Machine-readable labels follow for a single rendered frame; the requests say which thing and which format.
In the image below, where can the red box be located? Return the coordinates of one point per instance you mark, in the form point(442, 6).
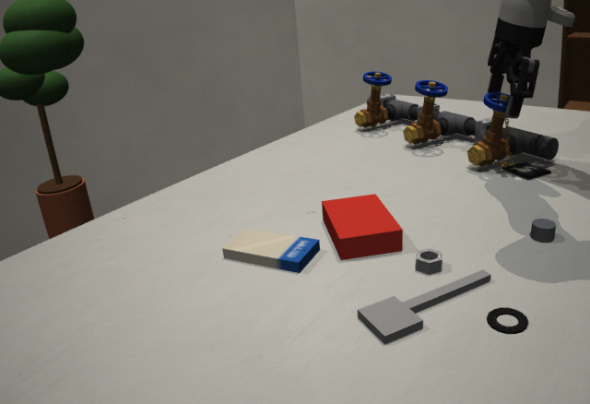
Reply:
point(361, 226)

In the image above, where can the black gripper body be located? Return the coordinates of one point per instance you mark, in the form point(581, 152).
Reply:
point(518, 41)

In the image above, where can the black rubber washer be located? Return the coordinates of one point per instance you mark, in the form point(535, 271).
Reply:
point(520, 327)

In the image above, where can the dark grey hex nut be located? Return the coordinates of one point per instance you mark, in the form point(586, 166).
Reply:
point(431, 265)

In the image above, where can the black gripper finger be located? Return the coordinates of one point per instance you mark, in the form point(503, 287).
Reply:
point(497, 76)
point(528, 73)

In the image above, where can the dark grey short cylinder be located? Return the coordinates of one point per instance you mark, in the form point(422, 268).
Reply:
point(543, 230)

